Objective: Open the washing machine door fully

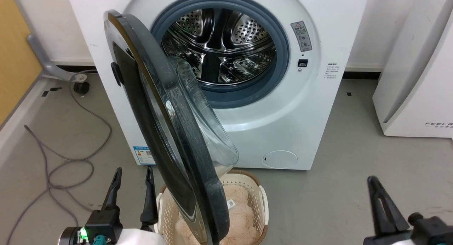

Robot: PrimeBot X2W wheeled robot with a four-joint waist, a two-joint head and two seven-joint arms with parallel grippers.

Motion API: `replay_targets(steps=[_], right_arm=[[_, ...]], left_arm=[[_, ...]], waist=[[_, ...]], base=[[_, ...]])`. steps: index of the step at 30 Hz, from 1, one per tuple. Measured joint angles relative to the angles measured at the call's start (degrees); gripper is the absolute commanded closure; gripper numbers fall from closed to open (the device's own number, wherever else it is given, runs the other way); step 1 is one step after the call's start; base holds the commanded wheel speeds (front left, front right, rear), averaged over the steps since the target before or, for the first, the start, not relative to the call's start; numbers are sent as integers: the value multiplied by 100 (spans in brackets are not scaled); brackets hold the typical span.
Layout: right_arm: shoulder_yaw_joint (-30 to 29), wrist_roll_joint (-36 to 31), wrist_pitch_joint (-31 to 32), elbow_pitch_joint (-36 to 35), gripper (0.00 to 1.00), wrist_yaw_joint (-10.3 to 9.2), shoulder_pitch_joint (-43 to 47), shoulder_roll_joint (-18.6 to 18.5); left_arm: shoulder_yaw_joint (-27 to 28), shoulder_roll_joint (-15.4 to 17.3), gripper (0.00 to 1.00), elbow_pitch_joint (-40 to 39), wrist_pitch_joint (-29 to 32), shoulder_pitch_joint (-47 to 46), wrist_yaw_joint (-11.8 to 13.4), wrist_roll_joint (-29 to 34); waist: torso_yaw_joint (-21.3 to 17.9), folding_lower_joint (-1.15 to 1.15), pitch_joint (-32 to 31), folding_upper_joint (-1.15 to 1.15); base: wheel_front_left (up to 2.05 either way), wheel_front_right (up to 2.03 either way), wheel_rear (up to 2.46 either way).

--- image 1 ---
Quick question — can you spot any yellow wooden panel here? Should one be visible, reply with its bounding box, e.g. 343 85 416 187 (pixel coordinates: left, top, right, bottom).
0 0 44 127

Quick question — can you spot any grey floor cable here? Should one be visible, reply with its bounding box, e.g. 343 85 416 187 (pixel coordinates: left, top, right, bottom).
5 70 113 245

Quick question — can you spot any round white filter cover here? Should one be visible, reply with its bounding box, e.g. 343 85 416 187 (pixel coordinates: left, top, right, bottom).
263 150 298 169

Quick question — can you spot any black caster wheel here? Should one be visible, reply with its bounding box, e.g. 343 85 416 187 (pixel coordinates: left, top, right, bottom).
73 81 90 95

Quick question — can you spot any white front-load washing machine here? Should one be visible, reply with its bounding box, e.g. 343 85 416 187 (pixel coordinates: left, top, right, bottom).
65 0 370 170

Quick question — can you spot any black round washer door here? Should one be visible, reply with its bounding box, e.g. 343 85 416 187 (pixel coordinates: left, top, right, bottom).
104 10 239 245

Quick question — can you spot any white air purifier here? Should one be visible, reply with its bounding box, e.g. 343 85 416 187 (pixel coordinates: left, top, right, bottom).
372 0 453 138

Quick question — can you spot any stainless steel washer drum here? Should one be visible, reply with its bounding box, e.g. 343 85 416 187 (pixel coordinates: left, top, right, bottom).
161 8 277 85

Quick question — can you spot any pink fluffy plush fabric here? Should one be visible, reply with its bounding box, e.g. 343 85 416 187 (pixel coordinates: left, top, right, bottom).
175 184 261 245

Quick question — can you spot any grey metal stand leg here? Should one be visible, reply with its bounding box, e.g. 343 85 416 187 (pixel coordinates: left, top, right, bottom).
27 34 89 83

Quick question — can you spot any grey rubber door gasket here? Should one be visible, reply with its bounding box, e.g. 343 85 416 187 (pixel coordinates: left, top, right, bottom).
150 0 290 109

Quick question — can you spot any grey warning sticker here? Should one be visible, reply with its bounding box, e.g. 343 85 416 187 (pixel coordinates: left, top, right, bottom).
291 21 313 53

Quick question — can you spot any cream plastic laundry basket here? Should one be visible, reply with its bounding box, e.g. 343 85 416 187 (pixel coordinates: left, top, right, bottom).
155 170 269 245

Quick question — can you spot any blue energy label sticker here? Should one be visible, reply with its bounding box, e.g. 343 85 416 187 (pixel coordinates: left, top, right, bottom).
133 146 156 166

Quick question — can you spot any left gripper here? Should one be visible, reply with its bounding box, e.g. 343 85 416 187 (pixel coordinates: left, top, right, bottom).
58 166 167 245

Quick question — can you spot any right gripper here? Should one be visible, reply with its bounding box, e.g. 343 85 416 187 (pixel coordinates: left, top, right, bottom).
363 176 453 245

